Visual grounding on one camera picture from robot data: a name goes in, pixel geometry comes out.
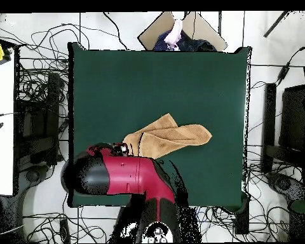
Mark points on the black rod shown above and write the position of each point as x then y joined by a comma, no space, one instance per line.
275,25

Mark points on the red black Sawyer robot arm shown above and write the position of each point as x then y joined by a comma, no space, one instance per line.
127,175

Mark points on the dark green tablecloth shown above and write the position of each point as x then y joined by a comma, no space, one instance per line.
142,89

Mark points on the black power adapter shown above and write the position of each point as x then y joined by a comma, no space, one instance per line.
283,72

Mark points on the pink garment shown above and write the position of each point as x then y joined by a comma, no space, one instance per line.
174,35

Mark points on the tan terry towel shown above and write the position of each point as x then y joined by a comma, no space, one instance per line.
167,139

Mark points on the white desk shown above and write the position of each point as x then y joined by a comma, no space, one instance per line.
1,127

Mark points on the dark blue garment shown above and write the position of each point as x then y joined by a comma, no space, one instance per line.
195,45

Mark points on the black upright stand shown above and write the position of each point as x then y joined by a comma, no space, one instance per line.
269,114

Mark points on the brown cardboard box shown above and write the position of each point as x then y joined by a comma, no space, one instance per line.
152,33

